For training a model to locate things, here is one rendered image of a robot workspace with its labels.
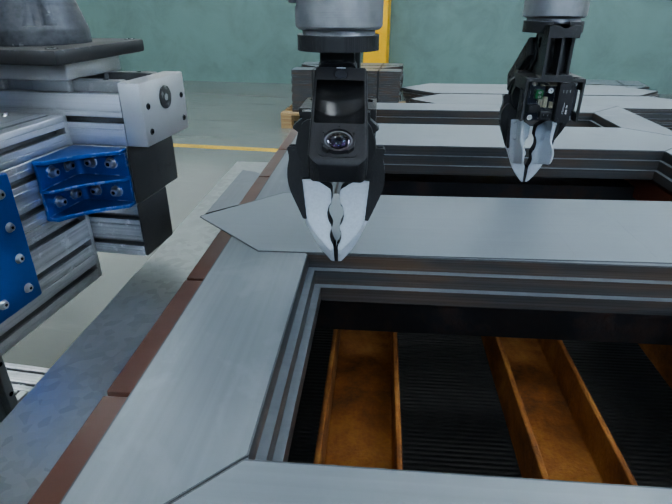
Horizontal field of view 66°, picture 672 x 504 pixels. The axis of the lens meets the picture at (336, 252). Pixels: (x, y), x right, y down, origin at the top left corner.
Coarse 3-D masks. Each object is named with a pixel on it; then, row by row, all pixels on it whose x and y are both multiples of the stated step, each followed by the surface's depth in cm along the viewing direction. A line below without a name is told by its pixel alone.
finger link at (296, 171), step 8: (288, 152) 47; (296, 160) 47; (288, 168) 47; (296, 168) 47; (304, 168) 47; (288, 176) 48; (296, 176) 48; (304, 176) 48; (296, 184) 48; (296, 192) 48; (296, 200) 49; (304, 200) 49; (304, 208) 49; (304, 216) 49
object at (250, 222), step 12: (252, 204) 65; (264, 204) 65; (276, 204) 65; (228, 216) 61; (240, 216) 61; (252, 216) 61; (264, 216) 61; (228, 228) 58; (240, 228) 58; (252, 228) 58; (264, 228) 58; (240, 240) 55; (252, 240) 55; (264, 240) 55
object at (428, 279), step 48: (336, 192) 78; (336, 288) 53; (384, 288) 53; (432, 288) 53; (480, 288) 52; (528, 288) 52; (576, 288) 51; (624, 288) 51; (288, 336) 42; (288, 384) 39; (288, 432) 35
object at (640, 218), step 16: (608, 208) 64; (624, 208) 64; (640, 208) 64; (656, 208) 64; (624, 224) 59; (640, 224) 59; (656, 224) 59; (640, 240) 56; (656, 240) 56; (656, 256) 52
